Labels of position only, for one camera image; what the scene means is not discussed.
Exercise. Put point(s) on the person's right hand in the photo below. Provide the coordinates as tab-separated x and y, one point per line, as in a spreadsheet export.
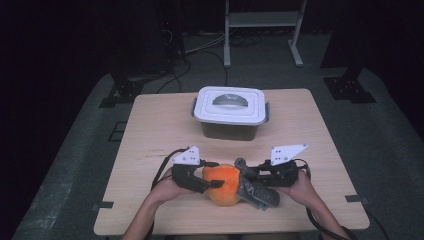
301	188

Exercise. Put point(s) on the orange plush toy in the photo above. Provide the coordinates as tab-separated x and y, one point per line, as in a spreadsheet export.
221	186

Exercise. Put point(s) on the person's left hand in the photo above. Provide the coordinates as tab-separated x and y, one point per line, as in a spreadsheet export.
166	191

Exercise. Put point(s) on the white box lid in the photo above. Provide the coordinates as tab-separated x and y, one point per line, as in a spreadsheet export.
213	115

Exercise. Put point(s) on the white metal stand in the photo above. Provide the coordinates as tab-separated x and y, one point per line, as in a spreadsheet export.
263	19

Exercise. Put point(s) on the grey transparent storage box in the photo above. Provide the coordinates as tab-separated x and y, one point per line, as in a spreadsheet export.
230	131

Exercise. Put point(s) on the black stand base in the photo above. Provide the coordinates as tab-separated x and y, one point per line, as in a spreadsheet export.
348	88
121	91

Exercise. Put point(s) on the dark metal stand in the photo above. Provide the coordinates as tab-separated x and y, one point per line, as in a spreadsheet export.
173	33

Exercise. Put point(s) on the black tape strip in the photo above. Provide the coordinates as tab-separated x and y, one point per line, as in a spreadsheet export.
105	204
355	198

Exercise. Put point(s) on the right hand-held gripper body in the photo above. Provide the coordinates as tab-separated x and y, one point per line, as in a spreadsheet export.
283	175

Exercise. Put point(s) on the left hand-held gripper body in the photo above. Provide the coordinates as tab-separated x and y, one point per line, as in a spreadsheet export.
186	176

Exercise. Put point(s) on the grey fluffy cloth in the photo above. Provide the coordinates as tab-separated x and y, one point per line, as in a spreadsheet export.
263	198

